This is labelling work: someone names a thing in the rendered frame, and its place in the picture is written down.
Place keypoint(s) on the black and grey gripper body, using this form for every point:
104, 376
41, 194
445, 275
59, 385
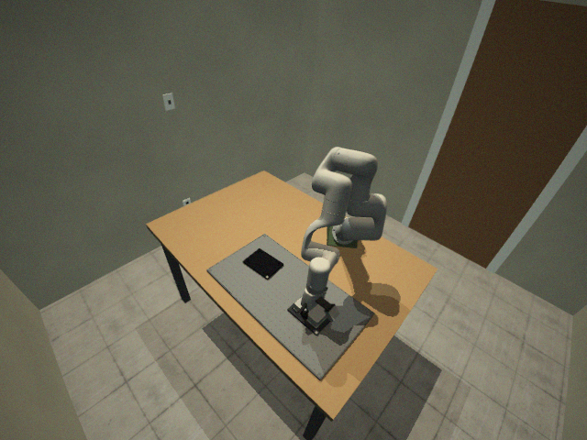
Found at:
310, 299

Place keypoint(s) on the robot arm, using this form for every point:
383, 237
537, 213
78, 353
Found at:
337, 189

